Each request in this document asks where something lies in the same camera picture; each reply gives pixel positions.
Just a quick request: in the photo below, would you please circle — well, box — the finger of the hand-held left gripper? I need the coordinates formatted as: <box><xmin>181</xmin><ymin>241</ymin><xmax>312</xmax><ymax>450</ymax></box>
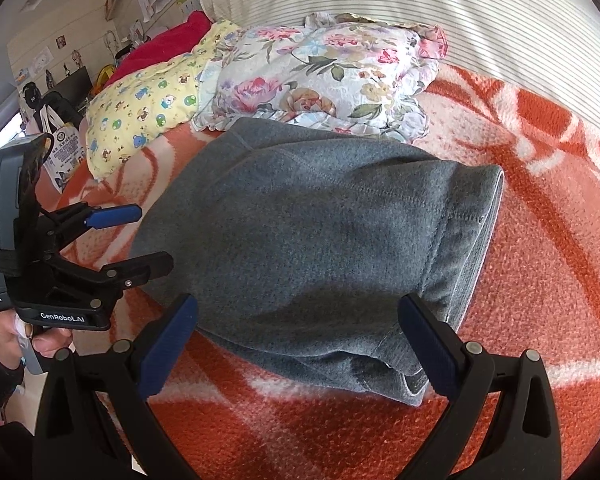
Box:
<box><xmin>55</xmin><ymin>252</ymin><xmax>175</xmax><ymax>311</ymax></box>
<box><xmin>42</xmin><ymin>204</ymin><xmax>143</xmax><ymax>235</ymax></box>

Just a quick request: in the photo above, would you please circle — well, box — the black monitor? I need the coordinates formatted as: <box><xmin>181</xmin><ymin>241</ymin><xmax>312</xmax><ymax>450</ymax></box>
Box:
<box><xmin>55</xmin><ymin>67</ymin><xmax>94</xmax><ymax>108</ymax></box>

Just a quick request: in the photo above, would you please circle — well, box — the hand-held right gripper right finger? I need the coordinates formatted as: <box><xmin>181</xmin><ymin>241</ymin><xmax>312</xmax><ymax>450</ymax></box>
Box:
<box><xmin>397</xmin><ymin>294</ymin><xmax>563</xmax><ymax>480</ymax></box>

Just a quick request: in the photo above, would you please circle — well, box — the person's left hand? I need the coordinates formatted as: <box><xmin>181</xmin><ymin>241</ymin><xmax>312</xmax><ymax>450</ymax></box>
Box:
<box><xmin>0</xmin><ymin>310</ymin><xmax>74</xmax><ymax>376</ymax></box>

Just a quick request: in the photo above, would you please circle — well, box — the printed white bag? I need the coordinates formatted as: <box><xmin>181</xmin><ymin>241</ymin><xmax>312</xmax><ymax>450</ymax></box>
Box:
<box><xmin>32</xmin><ymin>110</ymin><xmax>88</xmax><ymax>193</ymax></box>

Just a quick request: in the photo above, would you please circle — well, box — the orange and white blanket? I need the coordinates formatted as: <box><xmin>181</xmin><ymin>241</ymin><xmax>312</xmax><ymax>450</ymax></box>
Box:
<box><xmin>55</xmin><ymin>62</ymin><xmax>600</xmax><ymax>480</ymax></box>

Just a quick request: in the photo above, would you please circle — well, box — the floral pillow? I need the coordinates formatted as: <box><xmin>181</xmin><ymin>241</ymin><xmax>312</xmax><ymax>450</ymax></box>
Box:
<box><xmin>190</xmin><ymin>10</ymin><xmax>451</xmax><ymax>143</ymax></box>

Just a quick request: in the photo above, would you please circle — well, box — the red cloth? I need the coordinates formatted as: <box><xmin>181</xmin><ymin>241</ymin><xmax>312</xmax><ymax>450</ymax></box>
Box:
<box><xmin>102</xmin><ymin>10</ymin><xmax>213</xmax><ymax>88</ymax></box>

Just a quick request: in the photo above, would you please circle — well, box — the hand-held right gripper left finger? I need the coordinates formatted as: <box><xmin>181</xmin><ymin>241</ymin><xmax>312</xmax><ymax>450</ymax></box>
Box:
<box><xmin>32</xmin><ymin>294</ymin><xmax>201</xmax><ymax>480</ymax></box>

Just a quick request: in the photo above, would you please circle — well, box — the white striped bedding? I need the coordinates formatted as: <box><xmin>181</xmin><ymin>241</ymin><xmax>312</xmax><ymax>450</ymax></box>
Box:
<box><xmin>200</xmin><ymin>0</ymin><xmax>600</xmax><ymax>151</ymax></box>

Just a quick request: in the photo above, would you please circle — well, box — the yellow cartoon print pillow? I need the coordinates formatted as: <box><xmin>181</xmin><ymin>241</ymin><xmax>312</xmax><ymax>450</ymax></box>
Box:
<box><xmin>85</xmin><ymin>19</ymin><xmax>241</xmax><ymax>181</ymax></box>

